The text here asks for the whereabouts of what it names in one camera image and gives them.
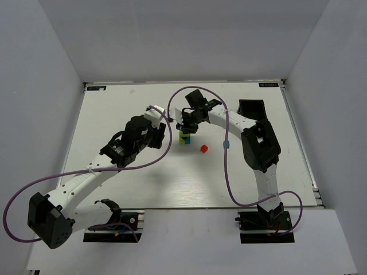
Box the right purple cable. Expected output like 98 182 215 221
167 87 303 236

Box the green rectangular block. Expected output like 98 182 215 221
179 131 190 138

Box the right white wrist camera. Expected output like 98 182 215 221
169 107 183 124

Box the blue corner label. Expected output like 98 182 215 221
87 86 107 91
259 82 279 88

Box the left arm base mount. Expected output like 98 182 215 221
83 210 145 243

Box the teal cube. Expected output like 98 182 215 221
223 140 230 148

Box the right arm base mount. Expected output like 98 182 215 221
235 211 295 244

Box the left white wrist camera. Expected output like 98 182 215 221
143 105 166 129

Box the right blue corner label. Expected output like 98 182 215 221
259 82 279 88

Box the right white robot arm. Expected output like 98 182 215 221
175 89 284 227

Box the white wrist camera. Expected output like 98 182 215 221
143 105 166 129
169 107 183 124

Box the left blue corner label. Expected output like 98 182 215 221
87 86 107 91

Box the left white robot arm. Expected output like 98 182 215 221
28 107 166 249

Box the red cube front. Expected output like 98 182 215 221
200 145 208 153

